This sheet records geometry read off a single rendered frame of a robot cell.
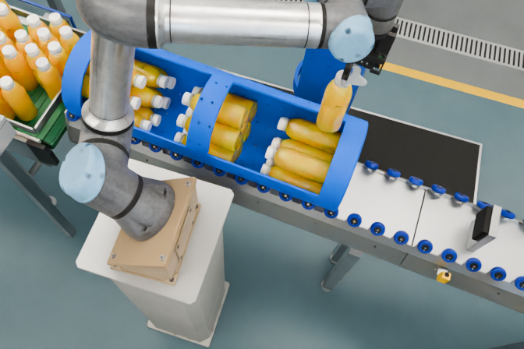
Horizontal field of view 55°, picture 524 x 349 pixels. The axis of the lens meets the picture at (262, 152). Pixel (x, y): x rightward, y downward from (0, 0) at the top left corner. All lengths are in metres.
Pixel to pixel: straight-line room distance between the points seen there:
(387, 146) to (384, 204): 1.04
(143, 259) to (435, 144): 1.92
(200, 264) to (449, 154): 1.77
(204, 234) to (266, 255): 1.20
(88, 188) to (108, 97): 0.19
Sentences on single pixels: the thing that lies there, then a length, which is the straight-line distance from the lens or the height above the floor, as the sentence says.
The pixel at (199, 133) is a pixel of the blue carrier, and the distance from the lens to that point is 1.41.
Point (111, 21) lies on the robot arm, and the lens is 0.82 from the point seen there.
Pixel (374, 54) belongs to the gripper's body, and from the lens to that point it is 1.11.
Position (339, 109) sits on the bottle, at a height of 1.35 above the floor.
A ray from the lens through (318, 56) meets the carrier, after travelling 1.92.
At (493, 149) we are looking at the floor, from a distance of 3.09.
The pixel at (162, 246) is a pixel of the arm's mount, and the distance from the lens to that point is 1.15.
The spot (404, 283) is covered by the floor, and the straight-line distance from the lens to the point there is 2.60.
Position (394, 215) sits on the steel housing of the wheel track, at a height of 0.93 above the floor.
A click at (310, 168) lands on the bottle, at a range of 1.43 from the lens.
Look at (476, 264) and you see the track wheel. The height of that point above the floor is 0.97.
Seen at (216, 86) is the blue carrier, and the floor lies 1.23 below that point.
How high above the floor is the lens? 2.41
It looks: 63 degrees down
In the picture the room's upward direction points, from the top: 7 degrees clockwise
